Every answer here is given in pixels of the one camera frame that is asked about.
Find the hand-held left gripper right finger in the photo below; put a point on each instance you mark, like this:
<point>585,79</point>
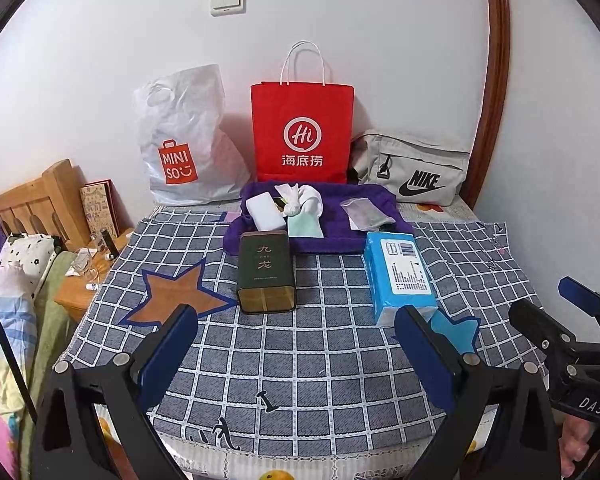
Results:
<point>425,355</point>

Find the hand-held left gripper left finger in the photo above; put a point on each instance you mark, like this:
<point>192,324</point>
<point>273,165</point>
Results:
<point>170,355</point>

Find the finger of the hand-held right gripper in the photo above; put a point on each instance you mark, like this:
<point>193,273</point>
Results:
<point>530,316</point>
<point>577,292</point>

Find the grey pouch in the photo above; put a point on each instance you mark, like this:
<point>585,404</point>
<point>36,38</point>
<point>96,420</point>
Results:
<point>366,212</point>

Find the white sponge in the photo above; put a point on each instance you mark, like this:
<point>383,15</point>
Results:
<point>265,212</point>

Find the light green packet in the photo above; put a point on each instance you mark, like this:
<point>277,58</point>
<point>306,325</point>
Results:
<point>304,227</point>

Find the person's right hand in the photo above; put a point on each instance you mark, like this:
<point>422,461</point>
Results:
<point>577,442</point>

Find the blue tissue pack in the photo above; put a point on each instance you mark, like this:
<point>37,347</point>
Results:
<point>397,275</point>

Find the wooden nightstand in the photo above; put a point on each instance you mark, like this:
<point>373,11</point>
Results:
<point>75,300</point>

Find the checked cloth with stars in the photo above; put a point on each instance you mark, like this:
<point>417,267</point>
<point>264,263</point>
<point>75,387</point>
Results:
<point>280,360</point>

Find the small dark bottle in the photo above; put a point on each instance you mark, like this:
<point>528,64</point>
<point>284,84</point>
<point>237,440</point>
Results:
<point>111,247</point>

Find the clear glass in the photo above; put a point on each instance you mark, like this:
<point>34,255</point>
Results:
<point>85,265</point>

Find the dark green tin box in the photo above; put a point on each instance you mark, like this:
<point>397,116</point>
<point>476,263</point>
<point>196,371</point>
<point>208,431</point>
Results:
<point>265,270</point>

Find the green blanket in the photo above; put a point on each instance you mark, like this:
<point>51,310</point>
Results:
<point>50,310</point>

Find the purple towel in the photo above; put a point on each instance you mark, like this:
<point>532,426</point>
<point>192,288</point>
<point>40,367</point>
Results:
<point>330,242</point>

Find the patterned book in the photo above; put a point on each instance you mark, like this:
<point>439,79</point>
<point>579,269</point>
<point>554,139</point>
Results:
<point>100,212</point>

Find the white flower print pillow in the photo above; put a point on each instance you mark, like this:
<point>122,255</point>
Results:
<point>22,255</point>

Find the grey waist bag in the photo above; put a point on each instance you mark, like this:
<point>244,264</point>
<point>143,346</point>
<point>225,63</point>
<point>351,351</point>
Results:
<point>410,170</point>

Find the white plastic shopping bag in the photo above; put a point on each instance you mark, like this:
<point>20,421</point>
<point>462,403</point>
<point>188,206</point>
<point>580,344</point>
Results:
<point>190,150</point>

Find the wooden headboard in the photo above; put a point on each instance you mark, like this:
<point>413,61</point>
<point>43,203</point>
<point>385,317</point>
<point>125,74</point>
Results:
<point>30,200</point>

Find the red paper bag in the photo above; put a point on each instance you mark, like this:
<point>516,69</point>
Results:
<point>302,135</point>

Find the brown wooden door frame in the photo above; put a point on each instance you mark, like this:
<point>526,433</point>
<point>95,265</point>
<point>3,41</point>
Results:
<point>497,60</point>

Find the wall light switch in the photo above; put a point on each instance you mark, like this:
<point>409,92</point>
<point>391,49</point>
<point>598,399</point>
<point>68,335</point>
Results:
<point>228,1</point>

